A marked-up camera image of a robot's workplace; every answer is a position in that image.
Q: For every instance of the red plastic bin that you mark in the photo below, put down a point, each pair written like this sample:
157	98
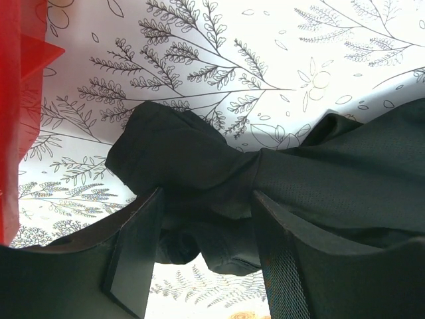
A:
24	56

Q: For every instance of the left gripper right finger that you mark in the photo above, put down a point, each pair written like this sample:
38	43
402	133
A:
311	273

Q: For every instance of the black t shirt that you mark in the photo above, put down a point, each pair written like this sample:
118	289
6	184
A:
364	182

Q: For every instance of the floral patterned table mat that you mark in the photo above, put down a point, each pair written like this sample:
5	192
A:
261	73

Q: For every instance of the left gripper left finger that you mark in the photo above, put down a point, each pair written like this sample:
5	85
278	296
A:
101	271

